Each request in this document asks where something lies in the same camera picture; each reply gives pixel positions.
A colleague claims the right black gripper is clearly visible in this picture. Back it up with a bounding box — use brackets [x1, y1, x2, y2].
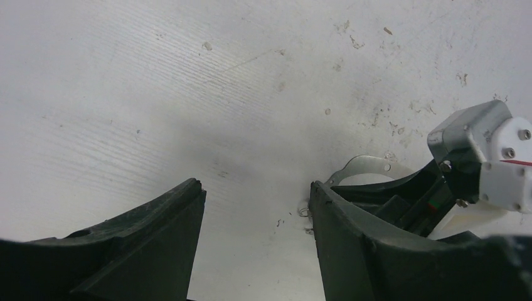
[330, 159, 508, 245]

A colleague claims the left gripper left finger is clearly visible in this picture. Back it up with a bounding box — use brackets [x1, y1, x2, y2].
[1, 178, 206, 300]

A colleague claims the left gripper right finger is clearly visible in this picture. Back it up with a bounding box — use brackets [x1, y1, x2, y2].
[309, 181, 531, 300]

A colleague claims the clear plastic keyring holder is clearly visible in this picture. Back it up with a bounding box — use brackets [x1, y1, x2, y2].
[297, 154, 417, 236]

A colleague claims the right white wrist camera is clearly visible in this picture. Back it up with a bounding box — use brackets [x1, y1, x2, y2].
[427, 100, 531, 214]

